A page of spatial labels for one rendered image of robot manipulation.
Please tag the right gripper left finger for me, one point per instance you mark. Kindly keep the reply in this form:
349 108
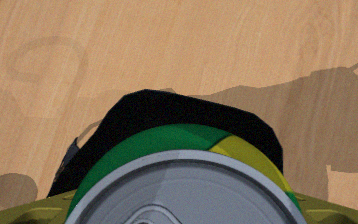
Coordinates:
51 210

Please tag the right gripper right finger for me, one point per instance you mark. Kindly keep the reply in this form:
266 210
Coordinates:
317 211

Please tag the green and yellow drink can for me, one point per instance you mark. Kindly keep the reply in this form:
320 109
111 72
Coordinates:
184 174

